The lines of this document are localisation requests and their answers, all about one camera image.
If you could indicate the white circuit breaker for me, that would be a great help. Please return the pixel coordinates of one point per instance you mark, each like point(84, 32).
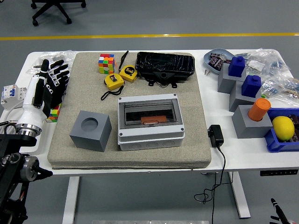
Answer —
point(9, 95)

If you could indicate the blue plastic bin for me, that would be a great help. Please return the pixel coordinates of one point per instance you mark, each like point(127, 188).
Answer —
point(273, 142)

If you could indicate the orange cylinder battery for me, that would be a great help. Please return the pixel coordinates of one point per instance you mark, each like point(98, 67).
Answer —
point(161, 119)
point(258, 109)

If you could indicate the yellow lemon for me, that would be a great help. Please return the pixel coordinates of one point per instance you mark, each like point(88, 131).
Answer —
point(282, 128)

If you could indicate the dark packets in bin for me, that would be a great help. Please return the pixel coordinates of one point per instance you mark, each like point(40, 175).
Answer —
point(295, 121)

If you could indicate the blue plastic block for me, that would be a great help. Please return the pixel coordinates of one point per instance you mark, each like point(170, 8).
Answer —
point(236, 67)
point(251, 87)

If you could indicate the grey block with round hole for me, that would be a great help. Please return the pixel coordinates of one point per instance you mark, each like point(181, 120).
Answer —
point(247, 128)
point(93, 140)

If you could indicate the clear bag of parts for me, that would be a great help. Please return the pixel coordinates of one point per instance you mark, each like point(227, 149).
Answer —
point(268, 60)
point(280, 86)
point(58, 54)

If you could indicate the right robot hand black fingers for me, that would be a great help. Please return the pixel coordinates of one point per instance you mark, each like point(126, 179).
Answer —
point(278, 207)

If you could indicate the dark snack packet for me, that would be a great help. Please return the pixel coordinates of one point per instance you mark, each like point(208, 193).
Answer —
point(215, 62)
point(222, 56)

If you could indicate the blue-grey dish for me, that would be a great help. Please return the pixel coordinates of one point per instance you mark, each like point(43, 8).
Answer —
point(213, 70)

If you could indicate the small screws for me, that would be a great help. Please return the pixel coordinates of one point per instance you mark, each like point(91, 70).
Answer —
point(206, 72)

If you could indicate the black office chair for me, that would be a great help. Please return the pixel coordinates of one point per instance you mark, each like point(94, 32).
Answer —
point(50, 9)

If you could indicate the black cloth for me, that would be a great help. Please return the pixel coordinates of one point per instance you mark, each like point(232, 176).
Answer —
point(58, 93)

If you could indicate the black glossy case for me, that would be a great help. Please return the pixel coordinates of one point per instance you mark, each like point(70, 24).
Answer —
point(163, 63)

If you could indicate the grey-brown mat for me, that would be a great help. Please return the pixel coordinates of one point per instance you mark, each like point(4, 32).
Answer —
point(130, 158)

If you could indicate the black table control panel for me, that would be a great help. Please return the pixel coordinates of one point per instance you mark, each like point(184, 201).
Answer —
point(278, 173)

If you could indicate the white table leg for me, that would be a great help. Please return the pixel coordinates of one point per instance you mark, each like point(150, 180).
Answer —
point(70, 200)
point(240, 200)

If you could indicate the black power adapter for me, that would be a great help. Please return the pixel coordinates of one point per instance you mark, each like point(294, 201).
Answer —
point(216, 137)

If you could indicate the yellow tape measure round label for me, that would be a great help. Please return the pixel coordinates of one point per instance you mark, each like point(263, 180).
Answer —
point(128, 72)

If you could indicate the colourful puzzle cube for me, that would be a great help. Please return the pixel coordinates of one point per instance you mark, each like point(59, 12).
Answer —
point(54, 114)
point(106, 64)

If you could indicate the yellow tape measure black window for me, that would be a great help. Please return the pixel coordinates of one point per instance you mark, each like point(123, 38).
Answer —
point(113, 81)

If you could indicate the grey electrical box clear lid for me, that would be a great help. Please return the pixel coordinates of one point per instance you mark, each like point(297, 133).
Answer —
point(151, 140)

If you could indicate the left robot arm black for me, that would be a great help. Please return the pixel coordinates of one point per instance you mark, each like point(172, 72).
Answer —
point(11, 144)

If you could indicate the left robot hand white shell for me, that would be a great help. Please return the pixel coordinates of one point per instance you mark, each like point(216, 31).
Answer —
point(30, 109)

